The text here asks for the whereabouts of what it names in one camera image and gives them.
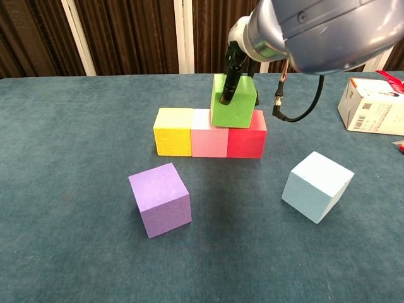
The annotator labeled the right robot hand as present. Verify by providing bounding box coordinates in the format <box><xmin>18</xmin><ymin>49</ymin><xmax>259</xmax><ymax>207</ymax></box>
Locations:
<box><xmin>219</xmin><ymin>15</ymin><xmax>261</xmax><ymax>105</ymax></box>

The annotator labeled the green foam cube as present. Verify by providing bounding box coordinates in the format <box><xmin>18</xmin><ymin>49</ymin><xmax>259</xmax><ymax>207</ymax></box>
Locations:
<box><xmin>210</xmin><ymin>73</ymin><xmax>257</xmax><ymax>129</ymax></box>

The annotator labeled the red foam cube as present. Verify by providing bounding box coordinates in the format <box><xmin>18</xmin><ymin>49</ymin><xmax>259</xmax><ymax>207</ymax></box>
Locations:
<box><xmin>226</xmin><ymin>109</ymin><xmax>268</xmax><ymax>159</ymax></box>

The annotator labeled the yellow foam cube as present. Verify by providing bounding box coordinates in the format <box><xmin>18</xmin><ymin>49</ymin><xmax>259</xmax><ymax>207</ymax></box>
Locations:
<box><xmin>153</xmin><ymin>107</ymin><xmax>194</xmax><ymax>157</ymax></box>

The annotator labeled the dark brown curtain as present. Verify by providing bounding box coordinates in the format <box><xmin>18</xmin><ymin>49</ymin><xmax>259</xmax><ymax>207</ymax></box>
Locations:
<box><xmin>0</xmin><ymin>0</ymin><xmax>404</xmax><ymax>80</ymax></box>

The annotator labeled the pink foam cube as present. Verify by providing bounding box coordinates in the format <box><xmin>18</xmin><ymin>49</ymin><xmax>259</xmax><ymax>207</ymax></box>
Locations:
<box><xmin>190</xmin><ymin>109</ymin><xmax>229</xmax><ymax>158</ymax></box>

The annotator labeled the white printed cardboard box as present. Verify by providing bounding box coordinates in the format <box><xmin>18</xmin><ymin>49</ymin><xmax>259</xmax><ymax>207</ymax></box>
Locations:
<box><xmin>336</xmin><ymin>77</ymin><xmax>404</xmax><ymax>136</ymax></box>

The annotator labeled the light blue foam cube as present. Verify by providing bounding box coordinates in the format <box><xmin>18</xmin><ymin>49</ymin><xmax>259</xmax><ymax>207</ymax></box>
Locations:
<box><xmin>281</xmin><ymin>151</ymin><xmax>355</xmax><ymax>225</ymax></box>

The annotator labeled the purple foam cube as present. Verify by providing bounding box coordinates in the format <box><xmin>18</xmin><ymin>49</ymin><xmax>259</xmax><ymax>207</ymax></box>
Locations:
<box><xmin>128</xmin><ymin>162</ymin><xmax>193</xmax><ymax>239</ymax></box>

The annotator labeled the teal felt table cover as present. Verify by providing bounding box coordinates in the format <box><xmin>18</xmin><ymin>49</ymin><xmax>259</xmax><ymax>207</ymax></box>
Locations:
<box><xmin>0</xmin><ymin>71</ymin><xmax>404</xmax><ymax>303</ymax></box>

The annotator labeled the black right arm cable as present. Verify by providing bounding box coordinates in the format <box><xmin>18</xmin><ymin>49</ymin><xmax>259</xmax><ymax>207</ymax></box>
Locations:
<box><xmin>271</xmin><ymin>58</ymin><xmax>326</xmax><ymax>123</ymax></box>

